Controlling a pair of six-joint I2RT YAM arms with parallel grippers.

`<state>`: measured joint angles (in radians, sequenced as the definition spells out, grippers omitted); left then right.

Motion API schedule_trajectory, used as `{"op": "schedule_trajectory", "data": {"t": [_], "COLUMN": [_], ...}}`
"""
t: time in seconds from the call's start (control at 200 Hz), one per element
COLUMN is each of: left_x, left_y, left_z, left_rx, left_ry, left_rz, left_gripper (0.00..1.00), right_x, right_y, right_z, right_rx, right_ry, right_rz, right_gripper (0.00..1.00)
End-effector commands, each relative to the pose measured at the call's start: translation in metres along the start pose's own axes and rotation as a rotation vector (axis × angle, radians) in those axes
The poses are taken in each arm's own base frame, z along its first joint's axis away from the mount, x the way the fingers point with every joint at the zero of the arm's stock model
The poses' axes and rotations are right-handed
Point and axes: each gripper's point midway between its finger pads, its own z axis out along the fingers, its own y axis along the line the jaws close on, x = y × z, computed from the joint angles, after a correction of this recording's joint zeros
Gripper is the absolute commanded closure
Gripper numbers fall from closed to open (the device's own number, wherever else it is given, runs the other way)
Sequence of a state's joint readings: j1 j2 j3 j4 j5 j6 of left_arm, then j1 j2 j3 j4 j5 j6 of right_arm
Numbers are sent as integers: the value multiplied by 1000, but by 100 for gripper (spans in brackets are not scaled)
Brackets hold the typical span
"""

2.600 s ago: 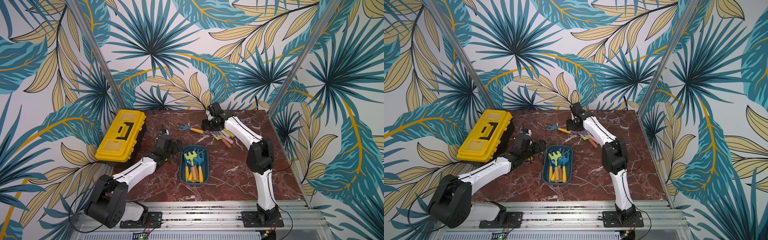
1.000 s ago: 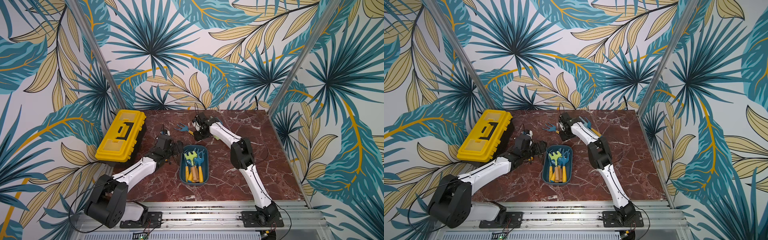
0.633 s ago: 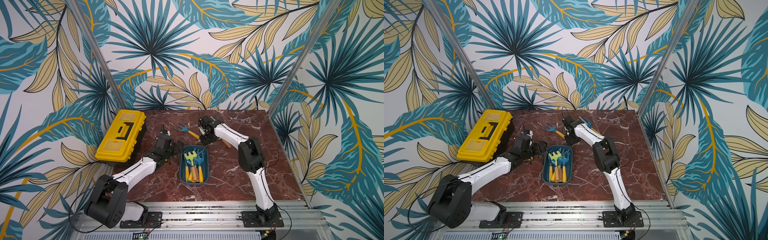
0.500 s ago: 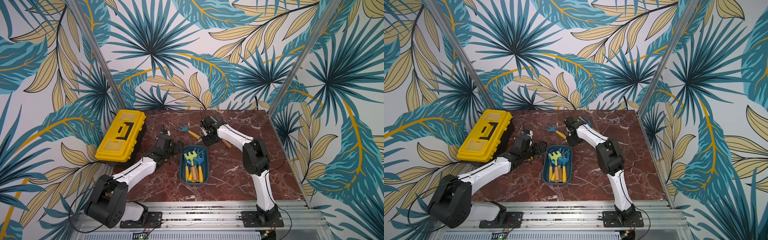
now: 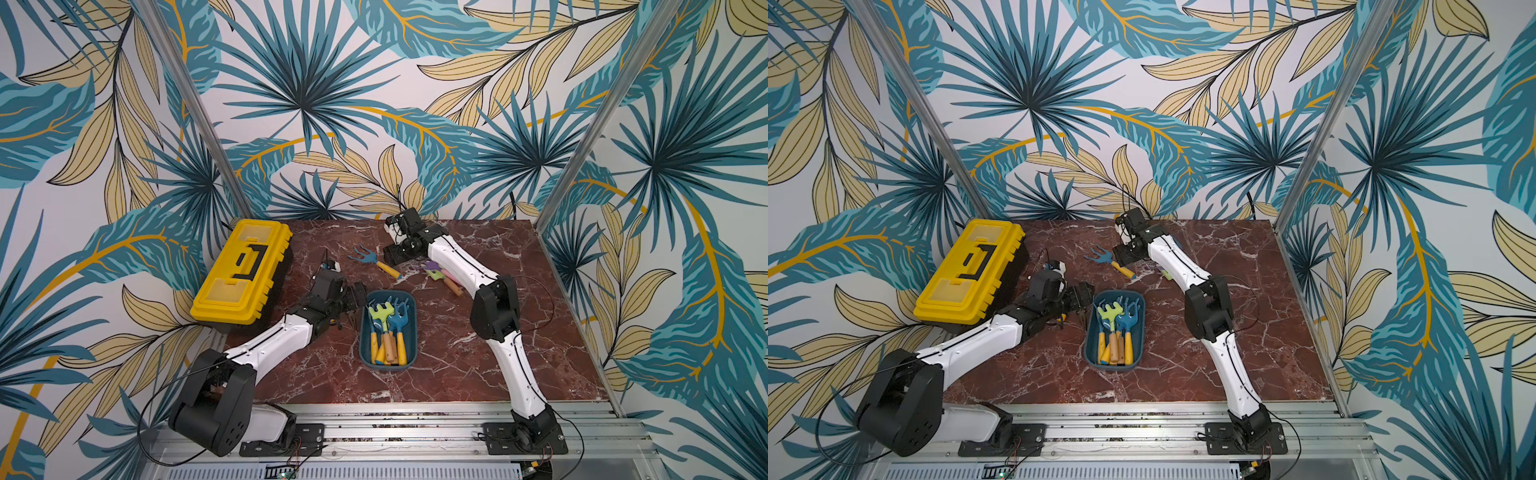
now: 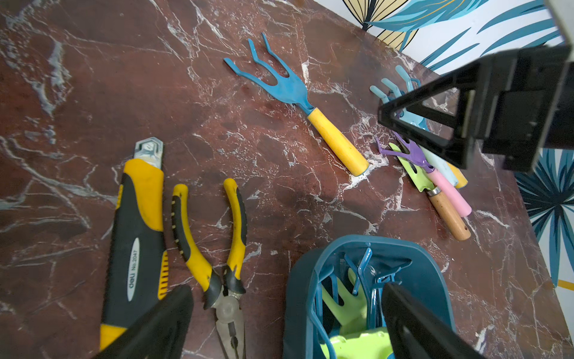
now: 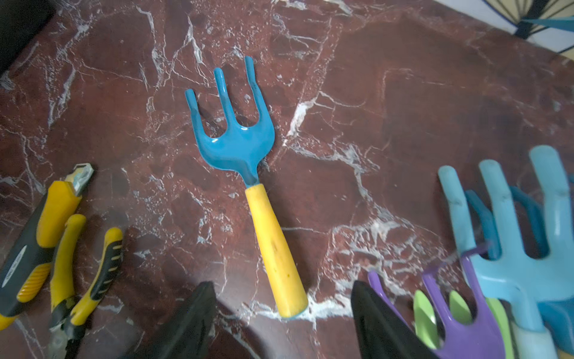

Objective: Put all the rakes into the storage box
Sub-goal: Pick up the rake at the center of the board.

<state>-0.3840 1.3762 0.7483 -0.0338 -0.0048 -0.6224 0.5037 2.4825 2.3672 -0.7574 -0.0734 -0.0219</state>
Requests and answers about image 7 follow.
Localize light blue fork pink handle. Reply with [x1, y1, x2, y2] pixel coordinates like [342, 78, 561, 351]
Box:
[438, 145, 573, 358]

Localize purple small rake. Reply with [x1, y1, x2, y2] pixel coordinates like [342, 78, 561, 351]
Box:
[365, 245, 505, 358]

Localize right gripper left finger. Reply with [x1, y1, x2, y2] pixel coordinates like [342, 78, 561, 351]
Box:
[123, 281, 217, 358]

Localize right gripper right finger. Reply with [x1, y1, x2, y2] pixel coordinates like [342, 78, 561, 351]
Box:
[351, 281, 436, 359]

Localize yellow handled pliers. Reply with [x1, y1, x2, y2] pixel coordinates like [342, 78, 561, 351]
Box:
[46, 213, 125, 359]

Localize teal fork yellow handle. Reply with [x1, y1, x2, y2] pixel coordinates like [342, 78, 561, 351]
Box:
[465, 187, 573, 358]

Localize yellow black utility knife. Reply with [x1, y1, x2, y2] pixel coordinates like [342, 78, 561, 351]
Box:
[1, 163, 94, 330]

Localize blue fork yellow handle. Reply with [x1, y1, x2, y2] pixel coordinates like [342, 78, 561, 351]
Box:
[185, 56, 308, 319]

